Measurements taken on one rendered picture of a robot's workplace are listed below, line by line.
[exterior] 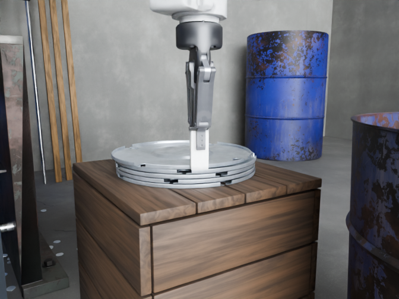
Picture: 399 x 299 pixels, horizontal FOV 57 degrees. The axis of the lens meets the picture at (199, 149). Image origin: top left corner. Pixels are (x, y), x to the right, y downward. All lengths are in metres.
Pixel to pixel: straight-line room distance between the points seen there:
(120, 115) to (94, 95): 0.22
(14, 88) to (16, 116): 0.07
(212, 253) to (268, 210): 0.13
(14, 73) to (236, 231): 0.62
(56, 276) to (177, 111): 1.93
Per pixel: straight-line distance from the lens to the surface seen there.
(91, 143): 2.55
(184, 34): 0.59
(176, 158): 0.71
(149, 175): 0.65
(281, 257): 0.73
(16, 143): 0.97
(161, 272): 0.58
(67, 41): 2.23
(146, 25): 2.71
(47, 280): 1.08
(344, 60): 3.90
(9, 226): 1.07
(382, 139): 0.49
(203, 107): 0.57
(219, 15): 0.60
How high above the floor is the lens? 0.53
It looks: 10 degrees down
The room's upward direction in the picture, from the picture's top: straight up
